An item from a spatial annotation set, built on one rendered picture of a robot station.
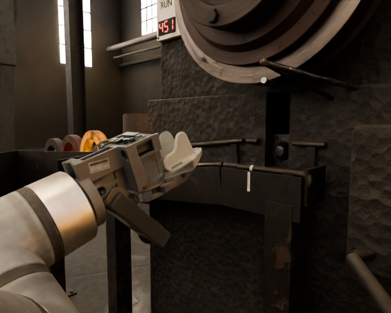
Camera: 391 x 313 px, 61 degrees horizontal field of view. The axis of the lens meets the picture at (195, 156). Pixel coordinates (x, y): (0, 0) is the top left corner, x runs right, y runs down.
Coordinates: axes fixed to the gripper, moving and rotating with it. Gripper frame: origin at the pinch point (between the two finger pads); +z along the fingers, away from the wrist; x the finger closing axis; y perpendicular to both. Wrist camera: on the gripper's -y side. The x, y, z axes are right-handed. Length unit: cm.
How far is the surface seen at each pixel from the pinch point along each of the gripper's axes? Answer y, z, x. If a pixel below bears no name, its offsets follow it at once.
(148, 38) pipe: 58, 602, 751
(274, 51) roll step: 12.3, 20.9, -4.0
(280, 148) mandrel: -9.4, 27.2, 1.7
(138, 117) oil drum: -41, 158, 247
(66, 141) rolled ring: -9, 18, 95
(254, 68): 9.6, 21.9, 1.4
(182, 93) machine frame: 3, 36, 39
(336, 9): 16.9, 24.2, -14.2
